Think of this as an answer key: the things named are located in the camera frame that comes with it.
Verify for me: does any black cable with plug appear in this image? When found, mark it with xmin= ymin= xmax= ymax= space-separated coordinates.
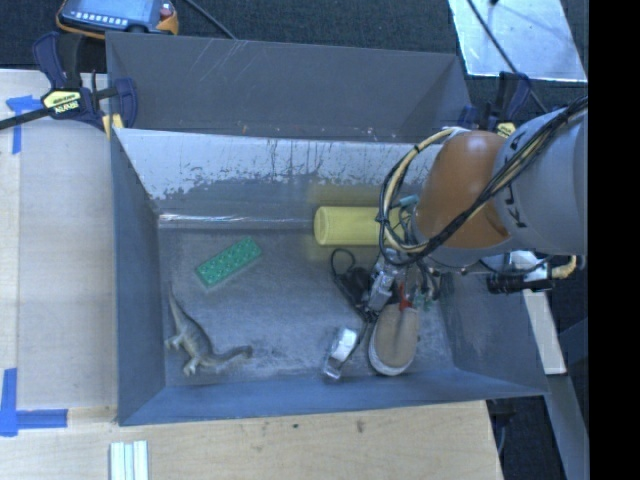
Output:
xmin=330 ymin=248 xmax=374 ymax=314

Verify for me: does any grey metal bin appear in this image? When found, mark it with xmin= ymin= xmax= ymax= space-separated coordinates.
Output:
xmin=103 ymin=30 xmax=552 ymax=428

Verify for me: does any pale wood board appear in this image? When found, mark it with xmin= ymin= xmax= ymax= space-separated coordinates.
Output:
xmin=16 ymin=115 xmax=120 ymax=411

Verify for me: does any dark green flat block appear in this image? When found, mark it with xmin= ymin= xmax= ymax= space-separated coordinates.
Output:
xmin=194 ymin=235 xmax=264 ymax=292

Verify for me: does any clear glass with white insert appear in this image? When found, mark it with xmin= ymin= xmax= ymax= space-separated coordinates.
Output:
xmin=319 ymin=325 xmax=359 ymax=382

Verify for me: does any yellow cylinder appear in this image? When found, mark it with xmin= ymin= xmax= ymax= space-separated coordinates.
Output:
xmin=313 ymin=205 xmax=402 ymax=247

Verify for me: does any beige shoe with white sole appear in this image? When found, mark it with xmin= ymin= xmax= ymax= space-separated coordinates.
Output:
xmin=367 ymin=303 xmax=422 ymax=377

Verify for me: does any grey toy dinosaur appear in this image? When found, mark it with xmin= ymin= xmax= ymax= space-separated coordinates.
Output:
xmin=163 ymin=284 xmax=254 ymax=378

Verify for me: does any black cylinder on white bracket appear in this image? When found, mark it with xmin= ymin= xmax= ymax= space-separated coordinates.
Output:
xmin=486 ymin=250 xmax=577 ymax=295

